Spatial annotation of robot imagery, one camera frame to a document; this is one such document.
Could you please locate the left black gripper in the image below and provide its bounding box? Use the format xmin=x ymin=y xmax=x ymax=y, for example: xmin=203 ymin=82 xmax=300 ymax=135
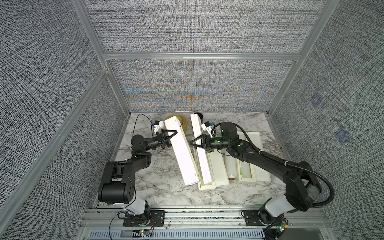
xmin=143 ymin=131 xmax=178 ymax=154

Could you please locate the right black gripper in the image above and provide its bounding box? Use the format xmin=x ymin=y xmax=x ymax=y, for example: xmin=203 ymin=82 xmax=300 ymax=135
xmin=190 ymin=135 xmax=232 ymax=153

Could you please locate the white wrap dispenser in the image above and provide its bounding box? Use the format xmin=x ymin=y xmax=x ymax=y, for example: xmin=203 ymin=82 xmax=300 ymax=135
xmin=236 ymin=132 xmax=271 ymax=183
xmin=165 ymin=116 xmax=200 ymax=186
xmin=190 ymin=113 xmax=231 ymax=191

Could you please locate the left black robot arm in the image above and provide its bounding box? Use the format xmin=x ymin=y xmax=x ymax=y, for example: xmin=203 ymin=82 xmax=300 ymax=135
xmin=98 ymin=130 xmax=181 ymax=222

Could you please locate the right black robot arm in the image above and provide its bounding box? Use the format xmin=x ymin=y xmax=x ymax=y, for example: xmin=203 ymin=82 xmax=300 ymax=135
xmin=190 ymin=122 xmax=335 ymax=226

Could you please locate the black cup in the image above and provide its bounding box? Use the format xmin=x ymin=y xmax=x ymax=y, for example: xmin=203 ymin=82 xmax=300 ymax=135
xmin=195 ymin=113 xmax=204 ymax=119

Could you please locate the yellow bowl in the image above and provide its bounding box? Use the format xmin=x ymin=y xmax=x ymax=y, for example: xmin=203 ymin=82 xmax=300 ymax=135
xmin=166 ymin=113 xmax=188 ymax=133

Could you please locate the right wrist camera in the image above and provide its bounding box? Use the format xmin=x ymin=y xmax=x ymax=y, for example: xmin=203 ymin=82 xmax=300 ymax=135
xmin=201 ymin=121 xmax=216 ymax=138

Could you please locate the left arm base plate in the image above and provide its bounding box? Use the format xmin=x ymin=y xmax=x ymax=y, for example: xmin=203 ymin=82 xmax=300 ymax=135
xmin=123 ymin=210 xmax=166 ymax=227

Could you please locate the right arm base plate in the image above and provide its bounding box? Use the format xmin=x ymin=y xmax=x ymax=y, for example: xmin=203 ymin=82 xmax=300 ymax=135
xmin=241 ymin=210 xmax=275 ymax=227

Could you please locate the aluminium front rail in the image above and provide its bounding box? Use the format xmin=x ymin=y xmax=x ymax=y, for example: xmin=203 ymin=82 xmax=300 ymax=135
xmin=75 ymin=206 xmax=337 ymax=240

